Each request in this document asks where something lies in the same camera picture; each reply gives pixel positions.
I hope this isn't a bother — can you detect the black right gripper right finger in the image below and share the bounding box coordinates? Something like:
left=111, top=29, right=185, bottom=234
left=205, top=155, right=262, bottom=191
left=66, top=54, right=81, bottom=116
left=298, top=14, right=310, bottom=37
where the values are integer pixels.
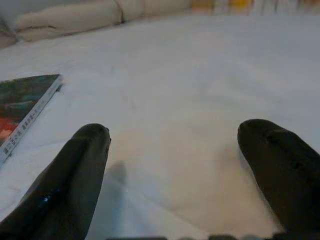
left=236, top=118, right=320, bottom=240

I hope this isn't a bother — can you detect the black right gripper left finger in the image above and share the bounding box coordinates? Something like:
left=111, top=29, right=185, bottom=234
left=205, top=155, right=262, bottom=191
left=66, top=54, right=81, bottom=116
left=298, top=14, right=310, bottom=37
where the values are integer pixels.
left=0, top=122, right=112, bottom=240

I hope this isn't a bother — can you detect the dark book with red cover art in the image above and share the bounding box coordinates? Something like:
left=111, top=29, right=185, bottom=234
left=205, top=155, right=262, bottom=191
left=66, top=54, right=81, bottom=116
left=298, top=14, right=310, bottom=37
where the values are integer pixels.
left=0, top=73, right=65, bottom=167

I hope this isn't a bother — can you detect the yellow cartoon egg blanket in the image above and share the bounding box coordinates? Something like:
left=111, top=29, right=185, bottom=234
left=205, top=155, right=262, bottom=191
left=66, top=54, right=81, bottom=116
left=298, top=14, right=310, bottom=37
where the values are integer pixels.
left=191, top=0, right=303, bottom=16

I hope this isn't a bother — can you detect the white quilted mattress pad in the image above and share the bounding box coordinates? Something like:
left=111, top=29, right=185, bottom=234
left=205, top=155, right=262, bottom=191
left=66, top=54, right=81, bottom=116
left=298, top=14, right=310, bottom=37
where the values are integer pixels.
left=0, top=14, right=320, bottom=240

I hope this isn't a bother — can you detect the grey damask pattern quilt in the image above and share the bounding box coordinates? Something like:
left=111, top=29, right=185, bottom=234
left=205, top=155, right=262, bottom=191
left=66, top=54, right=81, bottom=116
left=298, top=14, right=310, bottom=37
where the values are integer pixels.
left=0, top=16, right=19, bottom=49

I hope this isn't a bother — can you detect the beige bolster pillow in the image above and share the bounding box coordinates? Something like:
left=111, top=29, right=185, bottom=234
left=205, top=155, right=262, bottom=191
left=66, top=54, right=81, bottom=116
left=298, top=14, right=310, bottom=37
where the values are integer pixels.
left=14, top=0, right=193, bottom=43

